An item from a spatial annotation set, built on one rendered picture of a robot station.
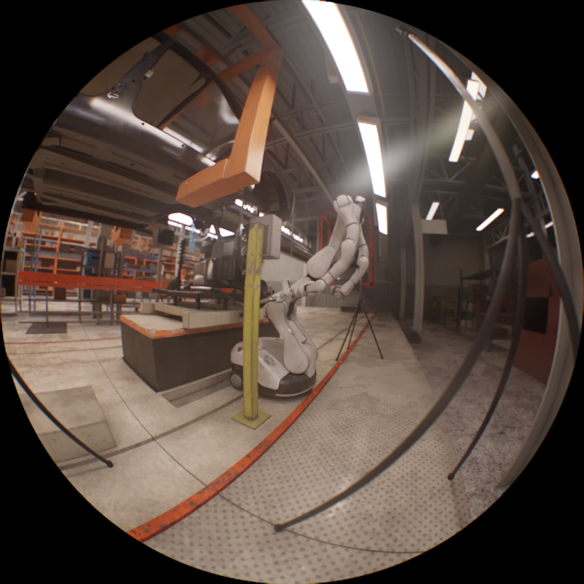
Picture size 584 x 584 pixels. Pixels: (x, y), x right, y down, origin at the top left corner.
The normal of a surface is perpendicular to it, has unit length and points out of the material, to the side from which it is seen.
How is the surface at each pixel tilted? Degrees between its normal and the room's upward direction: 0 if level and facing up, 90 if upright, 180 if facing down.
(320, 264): 90
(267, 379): 90
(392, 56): 180
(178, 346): 90
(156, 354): 90
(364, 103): 180
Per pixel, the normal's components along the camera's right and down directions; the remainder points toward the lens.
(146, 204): 0.86, 0.29
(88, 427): 0.90, 0.04
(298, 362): -0.41, -0.03
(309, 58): -0.05, 1.00
